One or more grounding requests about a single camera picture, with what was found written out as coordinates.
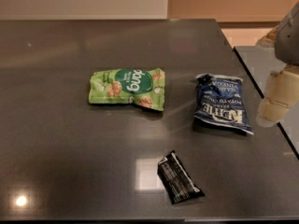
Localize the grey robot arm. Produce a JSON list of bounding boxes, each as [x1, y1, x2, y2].
[[256, 2, 299, 127]]

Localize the grey side table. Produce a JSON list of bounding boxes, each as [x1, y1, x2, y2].
[[234, 46, 299, 155]]

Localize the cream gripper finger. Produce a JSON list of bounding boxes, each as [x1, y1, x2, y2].
[[256, 64, 299, 128], [256, 26, 278, 47]]

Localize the blue kettle chip bag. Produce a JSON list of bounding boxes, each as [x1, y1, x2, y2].
[[194, 74, 253, 135]]

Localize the green snack bag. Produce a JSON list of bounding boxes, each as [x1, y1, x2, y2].
[[89, 68, 165, 111]]

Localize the black rxbar chocolate wrapper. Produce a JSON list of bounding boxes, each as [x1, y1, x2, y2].
[[157, 150, 205, 204]]

